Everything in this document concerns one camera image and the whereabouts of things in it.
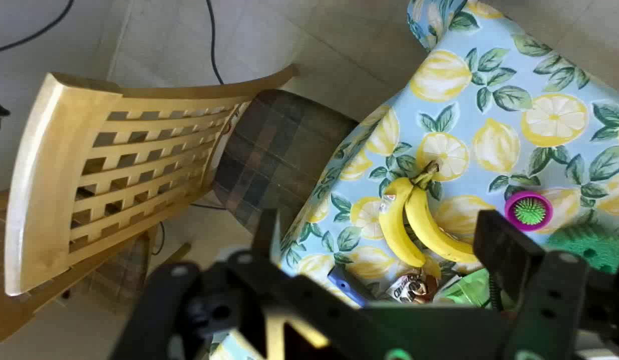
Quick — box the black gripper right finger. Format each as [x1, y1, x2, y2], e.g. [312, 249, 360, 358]
[473, 209, 591, 360]

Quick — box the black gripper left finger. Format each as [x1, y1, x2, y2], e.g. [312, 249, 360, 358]
[111, 209, 290, 360]

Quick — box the green plastic bag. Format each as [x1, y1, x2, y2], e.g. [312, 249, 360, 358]
[441, 267, 496, 311]

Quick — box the yellow banana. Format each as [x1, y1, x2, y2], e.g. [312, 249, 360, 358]
[402, 187, 484, 267]
[376, 177, 430, 268]

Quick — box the plaid seat cushion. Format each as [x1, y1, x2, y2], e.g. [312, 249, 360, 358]
[210, 89, 360, 236]

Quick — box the brown snack wrapper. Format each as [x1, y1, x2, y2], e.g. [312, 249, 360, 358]
[386, 268, 441, 307]

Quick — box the wooden lattice chair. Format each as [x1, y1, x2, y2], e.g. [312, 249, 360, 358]
[0, 62, 301, 348]

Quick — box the blue handled knife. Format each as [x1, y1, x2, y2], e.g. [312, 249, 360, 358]
[327, 267, 371, 309]

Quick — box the thin black floor cable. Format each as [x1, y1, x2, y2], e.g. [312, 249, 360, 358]
[0, 0, 76, 57]
[205, 0, 227, 89]

